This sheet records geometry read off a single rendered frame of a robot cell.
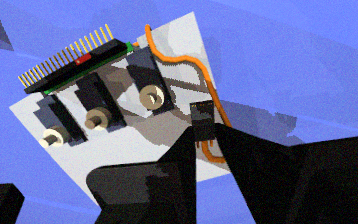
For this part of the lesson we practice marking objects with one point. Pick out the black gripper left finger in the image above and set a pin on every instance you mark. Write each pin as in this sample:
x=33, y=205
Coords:
x=172, y=178

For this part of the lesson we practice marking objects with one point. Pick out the white flat plate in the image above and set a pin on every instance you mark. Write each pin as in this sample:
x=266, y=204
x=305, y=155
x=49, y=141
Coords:
x=152, y=95

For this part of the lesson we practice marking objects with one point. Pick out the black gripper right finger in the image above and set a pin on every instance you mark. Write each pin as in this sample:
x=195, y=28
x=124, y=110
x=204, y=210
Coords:
x=273, y=178

